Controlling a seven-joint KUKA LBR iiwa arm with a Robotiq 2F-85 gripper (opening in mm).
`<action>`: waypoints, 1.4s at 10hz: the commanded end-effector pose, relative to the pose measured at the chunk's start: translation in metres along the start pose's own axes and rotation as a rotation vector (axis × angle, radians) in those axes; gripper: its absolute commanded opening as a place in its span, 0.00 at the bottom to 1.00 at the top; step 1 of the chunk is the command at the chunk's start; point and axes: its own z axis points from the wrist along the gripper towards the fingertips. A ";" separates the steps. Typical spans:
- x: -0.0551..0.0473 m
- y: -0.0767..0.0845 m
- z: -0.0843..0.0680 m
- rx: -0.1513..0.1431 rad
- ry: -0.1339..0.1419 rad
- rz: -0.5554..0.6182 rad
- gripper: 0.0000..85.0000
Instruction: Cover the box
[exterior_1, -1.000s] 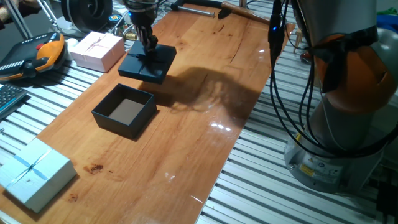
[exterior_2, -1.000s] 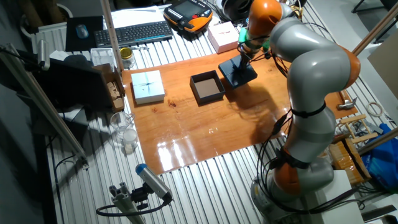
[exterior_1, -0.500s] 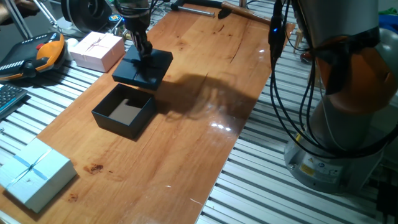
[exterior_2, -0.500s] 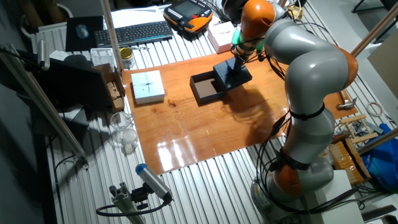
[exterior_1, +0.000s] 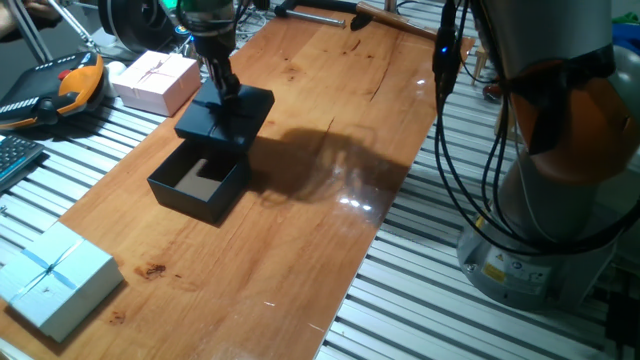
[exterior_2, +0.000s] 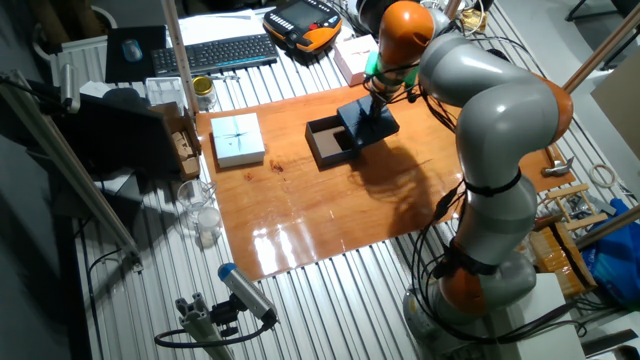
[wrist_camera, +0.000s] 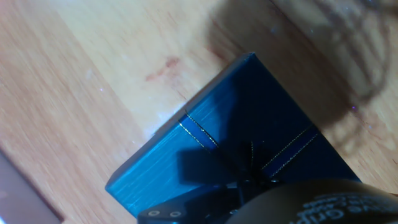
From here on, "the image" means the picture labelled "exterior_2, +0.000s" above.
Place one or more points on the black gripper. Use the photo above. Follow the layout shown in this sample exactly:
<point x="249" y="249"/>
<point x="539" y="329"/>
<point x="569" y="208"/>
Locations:
<point x="382" y="95"/>

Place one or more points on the dark blue ribboned box lid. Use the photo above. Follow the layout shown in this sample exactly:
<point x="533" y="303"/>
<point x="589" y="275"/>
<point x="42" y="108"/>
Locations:
<point x="370" y="127"/>

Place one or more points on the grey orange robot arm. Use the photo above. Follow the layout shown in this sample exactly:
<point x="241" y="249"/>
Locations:
<point x="500" y="120"/>

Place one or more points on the pink gift box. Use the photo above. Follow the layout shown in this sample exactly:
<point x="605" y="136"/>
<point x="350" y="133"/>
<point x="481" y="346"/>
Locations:
<point x="352" y="60"/>

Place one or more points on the dark open box base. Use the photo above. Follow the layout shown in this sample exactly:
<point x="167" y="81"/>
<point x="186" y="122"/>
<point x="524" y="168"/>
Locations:
<point x="325" y="145"/>

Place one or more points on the light blue gift box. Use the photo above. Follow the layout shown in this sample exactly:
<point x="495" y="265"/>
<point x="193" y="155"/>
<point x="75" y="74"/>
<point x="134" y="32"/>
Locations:
<point x="237" y="140"/>

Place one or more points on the brown cardboard box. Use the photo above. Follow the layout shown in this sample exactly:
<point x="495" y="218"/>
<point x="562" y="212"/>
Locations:
<point x="187" y="150"/>

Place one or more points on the black filament spool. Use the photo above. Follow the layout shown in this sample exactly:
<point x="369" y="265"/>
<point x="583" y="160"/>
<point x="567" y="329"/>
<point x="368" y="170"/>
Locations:
<point x="367" y="12"/>

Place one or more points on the orange black teach pendant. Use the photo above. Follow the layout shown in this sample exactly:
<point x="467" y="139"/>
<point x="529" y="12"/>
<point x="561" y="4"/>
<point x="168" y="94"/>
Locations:
<point x="302" y="22"/>

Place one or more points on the glossy wooden board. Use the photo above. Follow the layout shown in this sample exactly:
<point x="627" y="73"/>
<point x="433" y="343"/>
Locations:
<point x="310" y="210"/>

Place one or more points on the long wooden pole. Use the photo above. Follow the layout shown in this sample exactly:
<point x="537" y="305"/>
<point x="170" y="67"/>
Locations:
<point x="610" y="225"/>
<point x="451" y="7"/>
<point x="600" y="47"/>
<point x="177" y="50"/>

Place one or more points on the brass metal object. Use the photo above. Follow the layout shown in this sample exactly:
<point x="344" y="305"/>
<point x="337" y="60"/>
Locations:
<point x="474" y="20"/>

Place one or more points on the black keyboard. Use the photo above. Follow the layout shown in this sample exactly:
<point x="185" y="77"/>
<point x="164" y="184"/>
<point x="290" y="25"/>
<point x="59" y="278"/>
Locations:
<point x="215" y="54"/>

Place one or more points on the glass jar yellow lid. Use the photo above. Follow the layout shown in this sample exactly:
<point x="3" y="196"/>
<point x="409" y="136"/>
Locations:
<point x="204" y="92"/>

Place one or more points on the white paper sheets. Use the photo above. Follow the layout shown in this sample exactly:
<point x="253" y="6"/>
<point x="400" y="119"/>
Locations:
<point x="215" y="27"/>

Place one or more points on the small clear plastic cup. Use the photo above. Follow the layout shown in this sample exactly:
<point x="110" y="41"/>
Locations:
<point x="209" y="225"/>

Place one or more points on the clear plastic cups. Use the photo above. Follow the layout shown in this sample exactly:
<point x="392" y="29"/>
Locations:
<point x="192" y="197"/>

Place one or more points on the clear plastic container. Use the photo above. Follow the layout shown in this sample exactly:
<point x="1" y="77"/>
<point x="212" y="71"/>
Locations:
<point x="166" y="92"/>

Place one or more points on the white tape roll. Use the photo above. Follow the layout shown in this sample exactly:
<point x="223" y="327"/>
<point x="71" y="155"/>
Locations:
<point x="595" y="172"/>

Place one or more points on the black mouse pad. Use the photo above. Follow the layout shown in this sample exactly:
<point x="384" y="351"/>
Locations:
<point x="150" y="60"/>

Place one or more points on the grey metal tool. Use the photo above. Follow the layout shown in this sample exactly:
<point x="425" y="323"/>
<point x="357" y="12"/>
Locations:
<point x="595" y="205"/>

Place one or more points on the cardboard sheet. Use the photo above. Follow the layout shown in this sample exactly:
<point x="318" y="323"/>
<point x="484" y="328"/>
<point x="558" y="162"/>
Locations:
<point x="620" y="105"/>

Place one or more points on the grey computer mouse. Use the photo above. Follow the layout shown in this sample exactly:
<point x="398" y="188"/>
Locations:
<point x="132" y="50"/>

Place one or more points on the black monitor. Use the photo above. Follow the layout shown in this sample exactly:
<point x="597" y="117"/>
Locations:
<point x="115" y="135"/>

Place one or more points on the black chair legs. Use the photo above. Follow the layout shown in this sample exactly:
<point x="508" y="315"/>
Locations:
<point x="627" y="6"/>

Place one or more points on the blue plastic bag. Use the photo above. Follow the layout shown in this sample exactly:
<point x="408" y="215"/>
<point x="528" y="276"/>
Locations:
<point x="617" y="255"/>

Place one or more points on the black flat bar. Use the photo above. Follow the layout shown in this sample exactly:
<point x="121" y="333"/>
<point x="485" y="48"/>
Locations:
<point x="610" y="342"/>

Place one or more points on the small wooden frame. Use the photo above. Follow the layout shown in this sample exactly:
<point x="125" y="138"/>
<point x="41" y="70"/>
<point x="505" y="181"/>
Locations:
<point x="570" y="192"/>

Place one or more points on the silver camera blue cap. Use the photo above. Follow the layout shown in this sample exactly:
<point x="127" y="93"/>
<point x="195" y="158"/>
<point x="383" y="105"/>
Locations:
<point x="245" y="290"/>

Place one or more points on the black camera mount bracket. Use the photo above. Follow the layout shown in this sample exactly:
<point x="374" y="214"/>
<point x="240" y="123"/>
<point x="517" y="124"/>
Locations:
<point x="225" y="315"/>

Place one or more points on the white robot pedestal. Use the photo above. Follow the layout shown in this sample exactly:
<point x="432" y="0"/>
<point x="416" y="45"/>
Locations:
<point x="545" y="325"/>

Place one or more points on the aluminium profile post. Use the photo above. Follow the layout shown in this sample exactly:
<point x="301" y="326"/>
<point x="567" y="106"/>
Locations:
<point x="200" y="325"/>

